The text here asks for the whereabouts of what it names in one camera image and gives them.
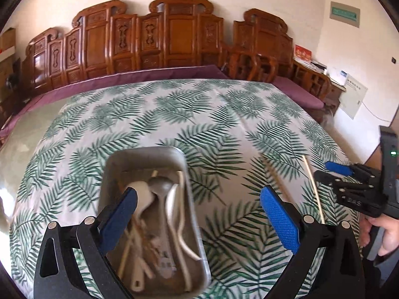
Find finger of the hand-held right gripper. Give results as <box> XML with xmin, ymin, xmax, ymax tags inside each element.
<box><xmin>326</xmin><ymin>161</ymin><xmax>382</xmax><ymax>184</ymax></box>
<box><xmin>314</xmin><ymin>171</ymin><xmax>387</xmax><ymax>217</ymax></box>

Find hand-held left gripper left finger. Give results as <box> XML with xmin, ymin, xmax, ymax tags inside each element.
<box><xmin>33</xmin><ymin>187</ymin><xmax>138</xmax><ymax>299</ymax></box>

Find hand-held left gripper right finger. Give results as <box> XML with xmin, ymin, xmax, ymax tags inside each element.
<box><xmin>260</xmin><ymin>185</ymin><xmax>367</xmax><ymax>299</ymax></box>

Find metal spoon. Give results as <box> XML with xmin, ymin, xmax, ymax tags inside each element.
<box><xmin>148</xmin><ymin>176</ymin><xmax>176</xmax><ymax>279</ymax></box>

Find white thin-handled spoon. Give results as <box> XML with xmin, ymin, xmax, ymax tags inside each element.
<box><xmin>167</xmin><ymin>183</ymin><xmax>203</xmax><ymax>289</ymax></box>

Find rectangular metal tray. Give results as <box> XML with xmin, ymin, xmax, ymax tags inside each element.
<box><xmin>98</xmin><ymin>146</ymin><xmax>211</xmax><ymax>299</ymax></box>

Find person's right hand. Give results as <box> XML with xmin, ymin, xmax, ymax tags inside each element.
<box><xmin>362</xmin><ymin>215</ymin><xmax>399</xmax><ymax>256</ymax></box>

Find wooden side table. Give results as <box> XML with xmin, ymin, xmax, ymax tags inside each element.
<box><xmin>293</xmin><ymin>62</ymin><xmax>333</xmax><ymax>104</ymax></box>

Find white box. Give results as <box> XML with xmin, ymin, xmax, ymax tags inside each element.
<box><xmin>329</xmin><ymin>67</ymin><xmax>348</xmax><ymax>86</ymax></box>

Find green leaf print tablecloth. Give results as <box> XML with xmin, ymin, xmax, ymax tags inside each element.
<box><xmin>9</xmin><ymin>79</ymin><xmax>365</xmax><ymax>299</ymax></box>

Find red card on sideboard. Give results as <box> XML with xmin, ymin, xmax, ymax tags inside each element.
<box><xmin>295</xmin><ymin>44</ymin><xmax>313</xmax><ymax>62</ymax></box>

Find round-arm wooden armchair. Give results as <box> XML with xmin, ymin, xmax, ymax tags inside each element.
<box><xmin>224</xmin><ymin>48</ymin><xmax>279</xmax><ymax>83</ymax></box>

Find carved wooden chair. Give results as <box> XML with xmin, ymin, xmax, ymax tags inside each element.
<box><xmin>64</xmin><ymin>0</ymin><xmax>138</xmax><ymax>81</ymax></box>
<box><xmin>232</xmin><ymin>9</ymin><xmax>295</xmax><ymax>69</ymax></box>
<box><xmin>137</xmin><ymin>0</ymin><xmax>225</xmax><ymax>69</ymax></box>

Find wooden cabinet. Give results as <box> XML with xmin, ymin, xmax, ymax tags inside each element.
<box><xmin>0</xmin><ymin>56</ymin><xmax>23</xmax><ymax>123</ymax></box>

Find cardboard boxes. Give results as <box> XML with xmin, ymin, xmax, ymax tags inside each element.
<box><xmin>0</xmin><ymin>28</ymin><xmax>17</xmax><ymax>51</ymax></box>

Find white wall cable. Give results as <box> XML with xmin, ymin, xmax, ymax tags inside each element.
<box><xmin>363</xmin><ymin>103</ymin><xmax>399</xmax><ymax>123</ymax></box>

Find white wall panel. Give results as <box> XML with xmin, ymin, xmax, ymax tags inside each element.
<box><xmin>340</xmin><ymin>73</ymin><xmax>369</xmax><ymax>119</ymax></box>

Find green wall sign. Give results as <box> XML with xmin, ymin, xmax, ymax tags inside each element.
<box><xmin>330</xmin><ymin>1</ymin><xmax>361</xmax><ymax>23</ymax></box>

